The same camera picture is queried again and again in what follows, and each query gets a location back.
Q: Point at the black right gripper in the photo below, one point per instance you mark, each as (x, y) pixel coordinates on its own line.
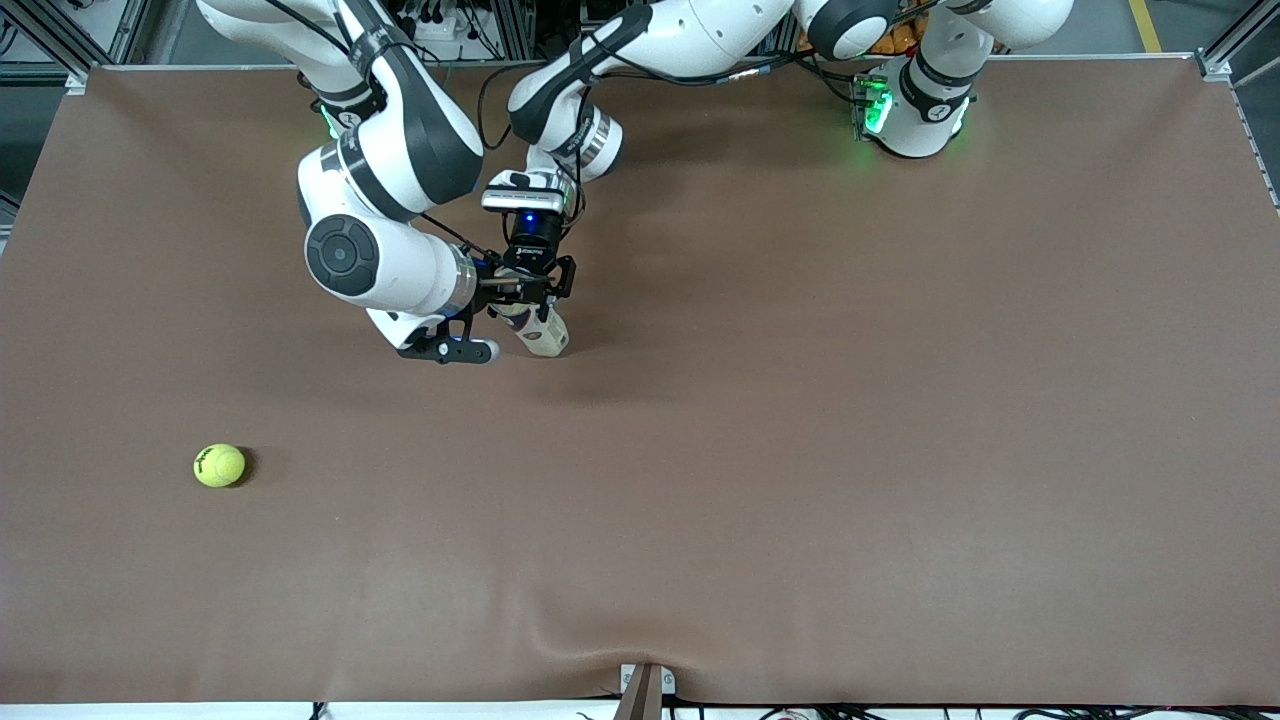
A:
(497, 287)

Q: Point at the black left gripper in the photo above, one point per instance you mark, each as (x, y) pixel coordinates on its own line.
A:
(530, 246)

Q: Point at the clear Wilson tennis ball can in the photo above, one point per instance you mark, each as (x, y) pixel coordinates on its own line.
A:
(545, 338)

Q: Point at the Wilson 3 print tennis ball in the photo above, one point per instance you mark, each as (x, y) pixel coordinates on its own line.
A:
(219, 466)

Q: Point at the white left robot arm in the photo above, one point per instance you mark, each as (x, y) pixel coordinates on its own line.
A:
(700, 35)

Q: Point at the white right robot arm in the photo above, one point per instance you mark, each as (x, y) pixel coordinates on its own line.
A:
(400, 150)

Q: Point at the white power strip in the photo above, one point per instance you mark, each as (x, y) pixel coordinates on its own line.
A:
(440, 28)

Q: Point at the brown table mat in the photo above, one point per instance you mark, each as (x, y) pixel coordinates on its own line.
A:
(900, 500)

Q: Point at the orange bag pile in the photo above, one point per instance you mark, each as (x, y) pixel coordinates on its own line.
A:
(900, 40)

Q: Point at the aluminium frame upright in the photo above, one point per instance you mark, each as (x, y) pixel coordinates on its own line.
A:
(515, 25)

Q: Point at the metal table clamp bracket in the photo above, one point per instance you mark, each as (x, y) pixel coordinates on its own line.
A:
(645, 695)

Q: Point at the aluminium frame profile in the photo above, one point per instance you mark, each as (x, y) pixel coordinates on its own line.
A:
(90, 45)

